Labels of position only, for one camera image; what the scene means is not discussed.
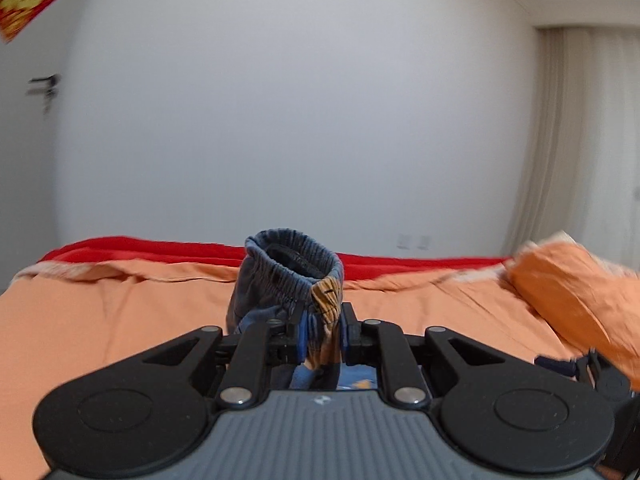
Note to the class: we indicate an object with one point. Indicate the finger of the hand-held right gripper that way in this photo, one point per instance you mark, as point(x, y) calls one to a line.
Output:
point(552, 364)

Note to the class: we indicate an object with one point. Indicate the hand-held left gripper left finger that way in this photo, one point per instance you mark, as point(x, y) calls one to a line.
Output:
point(301, 342)

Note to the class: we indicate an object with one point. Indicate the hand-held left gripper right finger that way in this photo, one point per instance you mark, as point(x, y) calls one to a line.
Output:
point(344, 342)

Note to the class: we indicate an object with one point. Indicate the blue pants with orange print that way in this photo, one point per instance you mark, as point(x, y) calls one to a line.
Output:
point(280, 280)

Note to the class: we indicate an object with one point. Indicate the orange pillow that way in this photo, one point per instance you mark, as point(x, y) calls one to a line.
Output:
point(575, 285)

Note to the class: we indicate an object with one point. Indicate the red blanket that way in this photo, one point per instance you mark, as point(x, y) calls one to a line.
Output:
point(150, 249)

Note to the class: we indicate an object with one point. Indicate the orange bed sheet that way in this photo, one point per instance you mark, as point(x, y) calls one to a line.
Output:
point(125, 310)

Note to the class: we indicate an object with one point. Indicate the cream curtain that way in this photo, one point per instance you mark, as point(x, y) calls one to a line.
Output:
point(580, 135)

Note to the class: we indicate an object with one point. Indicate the white door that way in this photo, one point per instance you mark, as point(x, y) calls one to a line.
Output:
point(27, 170)

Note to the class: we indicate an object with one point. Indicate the white wall socket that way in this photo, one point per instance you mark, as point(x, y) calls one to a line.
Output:
point(404, 241)
point(424, 242)

